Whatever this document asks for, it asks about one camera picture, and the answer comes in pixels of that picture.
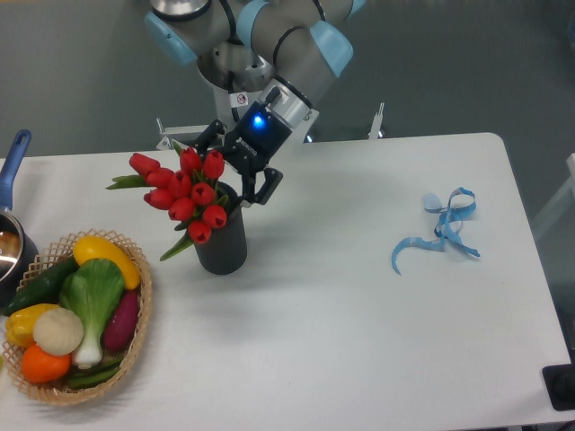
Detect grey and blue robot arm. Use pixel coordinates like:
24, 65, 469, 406
145, 1, 364, 207

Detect green bok choy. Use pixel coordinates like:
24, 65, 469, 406
59, 259, 125, 370

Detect purple sweet potato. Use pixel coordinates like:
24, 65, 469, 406
102, 291, 139, 352

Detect red tulip bouquet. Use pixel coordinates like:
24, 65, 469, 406
108, 145, 229, 261

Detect yellow bell pepper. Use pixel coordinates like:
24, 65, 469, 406
5, 303, 58, 348

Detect green pea pods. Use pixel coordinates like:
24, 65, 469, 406
66, 356, 124, 390

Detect dark green cucumber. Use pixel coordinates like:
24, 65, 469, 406
3, 257, 79, 316

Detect black device at table edge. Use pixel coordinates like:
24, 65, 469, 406
542, 364, 574, 411

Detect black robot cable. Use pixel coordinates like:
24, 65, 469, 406
226, 71, 243, 125

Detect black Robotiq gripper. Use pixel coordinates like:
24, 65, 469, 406
193, 102, 292, 207

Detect dark grey ribbed vase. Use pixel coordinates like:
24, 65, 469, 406
195, 182, 247, 275

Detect blue curly ribbon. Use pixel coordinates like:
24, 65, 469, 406
390, 187, 481, 275

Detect blue handled saucepan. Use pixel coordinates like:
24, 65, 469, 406
1, 129, 38, 308

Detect orange fruit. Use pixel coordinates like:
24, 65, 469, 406
21, 344, 71, 383

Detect woven wicker basket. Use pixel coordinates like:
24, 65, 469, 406
1, 229, 152, 406

